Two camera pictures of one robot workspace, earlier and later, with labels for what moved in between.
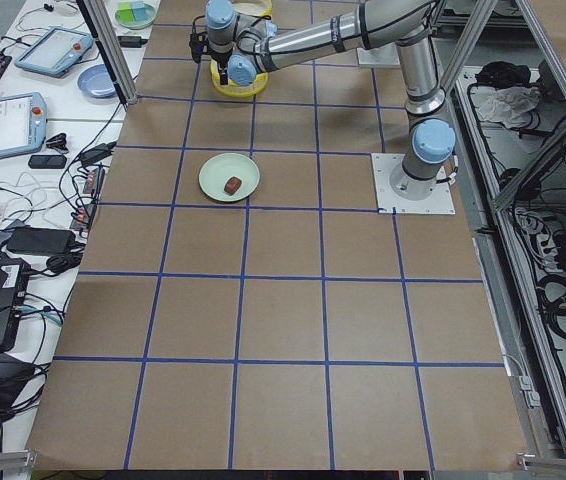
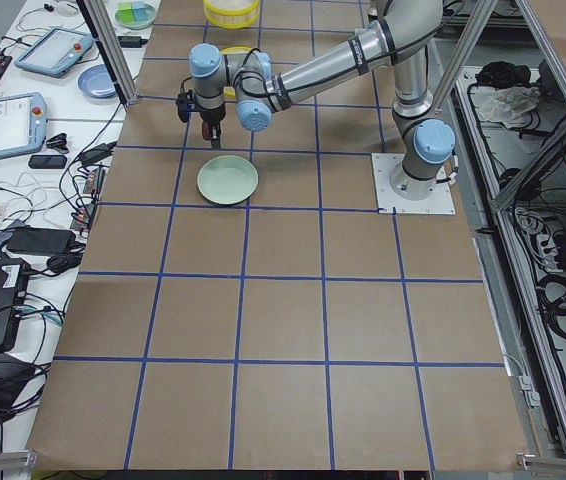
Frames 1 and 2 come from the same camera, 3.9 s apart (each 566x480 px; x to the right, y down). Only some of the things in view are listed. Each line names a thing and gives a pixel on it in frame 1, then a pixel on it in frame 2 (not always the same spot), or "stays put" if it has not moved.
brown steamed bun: [232, 185] → [206, 130]
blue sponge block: [139, 11] stays put
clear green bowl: [135, 15] stays put
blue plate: [97, 82] stays put
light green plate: [214, 173] stays put
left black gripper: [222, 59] → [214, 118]
